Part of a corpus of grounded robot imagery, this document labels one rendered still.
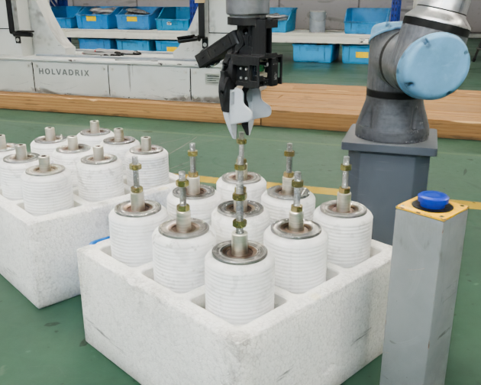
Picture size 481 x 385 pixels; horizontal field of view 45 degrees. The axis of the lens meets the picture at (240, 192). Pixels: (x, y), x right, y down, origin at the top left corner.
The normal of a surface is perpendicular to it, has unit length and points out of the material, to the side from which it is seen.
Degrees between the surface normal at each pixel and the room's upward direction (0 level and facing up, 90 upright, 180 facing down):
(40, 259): 90
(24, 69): 90
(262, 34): 90
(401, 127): 73
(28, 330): 0
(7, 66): 90
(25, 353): 0
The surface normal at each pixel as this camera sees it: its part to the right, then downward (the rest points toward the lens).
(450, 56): 0.05, 0.44
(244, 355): 0.70, 0.23
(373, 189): -0.30, 0.31
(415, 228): -0.72, 0.22
